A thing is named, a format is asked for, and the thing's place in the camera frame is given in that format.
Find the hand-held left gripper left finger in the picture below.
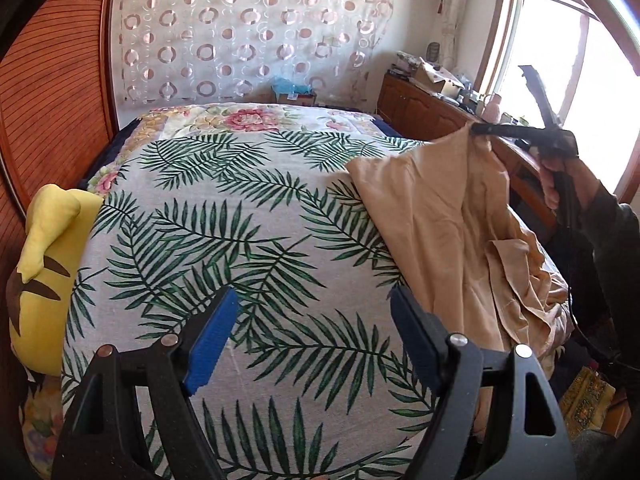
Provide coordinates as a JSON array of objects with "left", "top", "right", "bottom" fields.
[{"left": 50, "top": 286, "right": 240, "bottom": 480}]

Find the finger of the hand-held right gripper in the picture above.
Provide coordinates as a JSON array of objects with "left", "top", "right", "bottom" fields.
[
  {"left": 518, "top": 65, "right": 563, "bottom": 133},
  {"left": 470, "top": 121, "right": 551, "bottom": 143}
]

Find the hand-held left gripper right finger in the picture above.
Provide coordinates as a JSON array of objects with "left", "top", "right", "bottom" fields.
[{"left": 390, "top": 285, "right": 576, "bottom": 480}]

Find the beige t-shirt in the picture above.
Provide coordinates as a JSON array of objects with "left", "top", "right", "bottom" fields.
[{"left": 346, "top": 122, "right": 571, "bottom": 441}]

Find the person's right forearm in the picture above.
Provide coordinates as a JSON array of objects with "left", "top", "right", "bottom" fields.
[{"left": 565, "top": 190, "right": 640, "bottom": 361}]

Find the person's right hand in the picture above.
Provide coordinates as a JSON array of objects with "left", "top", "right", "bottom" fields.
[{"left": 539, "top": 156, "right": 608, "bottom": 221}]

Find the pink thermos bottle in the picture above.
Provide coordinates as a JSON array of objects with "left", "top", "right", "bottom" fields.
[{"left": 482, "top": 92, "right": 503, "bottom": 123}]

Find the wooden framed window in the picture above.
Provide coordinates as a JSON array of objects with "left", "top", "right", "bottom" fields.
[{"left": 472, "top": 0, "right": 640, "bottom": 206}]

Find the open cardboard box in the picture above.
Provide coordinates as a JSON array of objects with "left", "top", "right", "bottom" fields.
[{"left": 415, "top": 57, "right": 466, "bottom": 98}]

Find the wooden cabinet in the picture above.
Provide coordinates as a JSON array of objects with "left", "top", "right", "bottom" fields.
[{"left": 376, "top": 72, "right": 558, "bottom": 241}]

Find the beige window drape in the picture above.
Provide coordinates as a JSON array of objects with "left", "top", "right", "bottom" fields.
[{"left": 440, "top": 0, "right": 481, "bottom": 71}]

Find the leaf print bedsheet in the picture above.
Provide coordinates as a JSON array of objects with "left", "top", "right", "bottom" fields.
[{"left": 60, "top": 130, "right": 451, "bottom": 480}]

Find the gold patterned box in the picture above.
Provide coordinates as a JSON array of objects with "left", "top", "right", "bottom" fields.
[{"left": 557, "top": 367, "right": 618, "bottom": 431}]

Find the yellow plush pillow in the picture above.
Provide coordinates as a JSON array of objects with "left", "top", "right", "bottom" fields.
[{"left": 7, "top": 184, "right": 106, "bottom": 376}]

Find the blue topped cardboard box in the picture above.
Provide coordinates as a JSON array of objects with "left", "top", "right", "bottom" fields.
[{"left": 271, "top": 77, "right": 317, "bottom": 107}]

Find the floral quilt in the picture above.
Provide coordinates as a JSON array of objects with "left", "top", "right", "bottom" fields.
[{"left": 87, "top": 102, "right": 396, "bottom": 196}]

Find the circle patterned sheer curtain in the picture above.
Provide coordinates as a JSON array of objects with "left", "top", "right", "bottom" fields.
[{"left": 107, "top": 0, "right": 396, "bottom": 111}]

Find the wooden headboard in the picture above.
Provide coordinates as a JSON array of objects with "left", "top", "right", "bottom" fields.
[{"left": 0, "top": 0, "right": 123, "bottom": 321}]

